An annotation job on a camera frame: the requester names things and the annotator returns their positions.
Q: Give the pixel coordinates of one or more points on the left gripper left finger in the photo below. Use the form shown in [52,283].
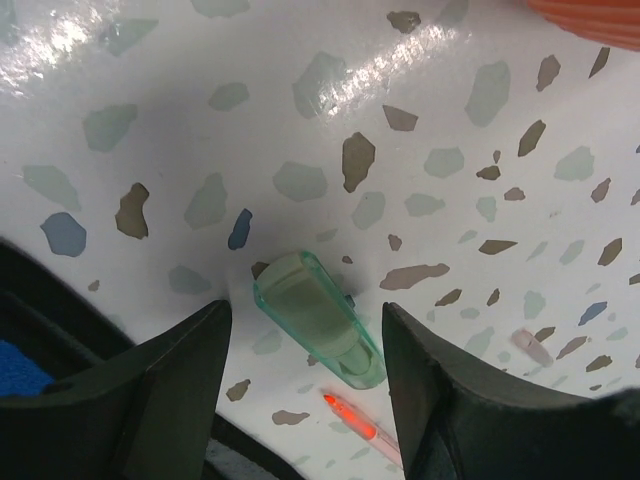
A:
[145,414]

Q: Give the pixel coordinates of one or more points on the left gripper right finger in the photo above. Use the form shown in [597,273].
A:
[457,417]

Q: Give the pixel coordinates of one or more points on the orange pink pen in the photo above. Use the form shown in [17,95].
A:
[361,424]

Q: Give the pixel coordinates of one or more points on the mint green highlighter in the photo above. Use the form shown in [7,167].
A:
[299,295]

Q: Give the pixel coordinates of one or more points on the blue fabric pencil pouch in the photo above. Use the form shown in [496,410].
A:
[49,333]

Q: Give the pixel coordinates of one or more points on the orange round desk organizer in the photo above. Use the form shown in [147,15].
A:
[614,23]

